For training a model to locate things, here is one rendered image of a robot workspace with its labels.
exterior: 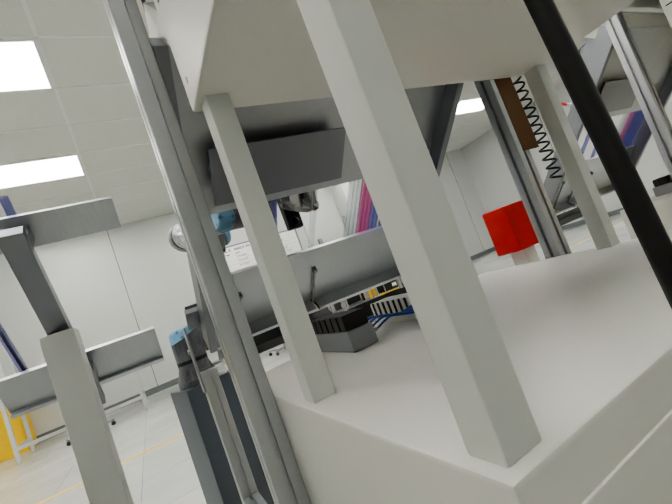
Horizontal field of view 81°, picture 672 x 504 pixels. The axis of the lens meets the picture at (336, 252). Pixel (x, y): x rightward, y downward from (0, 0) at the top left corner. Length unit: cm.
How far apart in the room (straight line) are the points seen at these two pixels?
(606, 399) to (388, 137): 20
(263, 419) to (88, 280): 733
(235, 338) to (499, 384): 42
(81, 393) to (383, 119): 85
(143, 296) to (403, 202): 759
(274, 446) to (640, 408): 44
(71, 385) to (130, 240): 703
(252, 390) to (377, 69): 45
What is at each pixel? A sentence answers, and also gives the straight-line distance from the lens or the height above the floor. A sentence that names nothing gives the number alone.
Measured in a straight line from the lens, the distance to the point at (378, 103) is 23.
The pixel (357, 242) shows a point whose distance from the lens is 115.
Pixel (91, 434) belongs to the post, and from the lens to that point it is 98.
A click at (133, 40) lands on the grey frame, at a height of 118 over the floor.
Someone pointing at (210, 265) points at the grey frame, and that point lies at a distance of 59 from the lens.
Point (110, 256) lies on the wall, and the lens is 790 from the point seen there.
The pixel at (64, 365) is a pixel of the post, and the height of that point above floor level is 77.
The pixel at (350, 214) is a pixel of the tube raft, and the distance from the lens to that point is 108.
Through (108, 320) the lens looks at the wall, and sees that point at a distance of 775.
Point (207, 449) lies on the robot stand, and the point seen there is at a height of 33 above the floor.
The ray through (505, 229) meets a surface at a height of 70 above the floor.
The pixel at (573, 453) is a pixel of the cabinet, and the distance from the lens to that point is 27.
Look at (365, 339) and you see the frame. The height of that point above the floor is 63.
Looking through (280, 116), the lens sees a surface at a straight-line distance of 84.
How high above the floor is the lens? 74
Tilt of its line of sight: 4 degrees up
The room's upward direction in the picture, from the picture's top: 20 degrees counter-clockwise
